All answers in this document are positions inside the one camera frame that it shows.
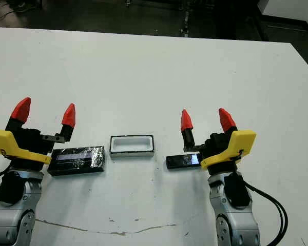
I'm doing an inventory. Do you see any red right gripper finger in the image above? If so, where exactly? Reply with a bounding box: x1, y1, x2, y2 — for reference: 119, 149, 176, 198
218, 108, 238, 134
181, 109, 196, 150

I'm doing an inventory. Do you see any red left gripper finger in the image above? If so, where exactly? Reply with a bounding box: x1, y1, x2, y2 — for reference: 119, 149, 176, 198
57, 103, 76, 143
5, 97, 31, 131

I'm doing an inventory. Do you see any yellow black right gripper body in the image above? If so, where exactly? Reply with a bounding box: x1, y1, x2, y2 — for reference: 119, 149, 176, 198
184, 130, 257, 175

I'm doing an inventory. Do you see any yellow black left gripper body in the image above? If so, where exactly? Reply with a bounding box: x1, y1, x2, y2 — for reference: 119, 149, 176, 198
0, 125, 67, 171

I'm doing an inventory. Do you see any slim black camera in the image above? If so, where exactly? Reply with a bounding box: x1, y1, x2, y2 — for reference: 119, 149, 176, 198
165, 153, 203, 170

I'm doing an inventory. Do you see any black camera box lid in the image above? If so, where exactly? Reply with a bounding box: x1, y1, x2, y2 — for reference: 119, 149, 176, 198
48, 146, 105, 177

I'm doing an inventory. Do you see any metal pole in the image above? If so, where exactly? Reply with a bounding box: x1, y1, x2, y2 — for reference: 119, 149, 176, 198
180, 0, 193, 37

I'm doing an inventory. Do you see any camera box base white inlay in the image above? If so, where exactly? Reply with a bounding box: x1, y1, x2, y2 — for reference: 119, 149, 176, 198
109, 135, 155, 158

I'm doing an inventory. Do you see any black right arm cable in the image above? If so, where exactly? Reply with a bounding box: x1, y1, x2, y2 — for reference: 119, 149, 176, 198
242, 176, 288, 246

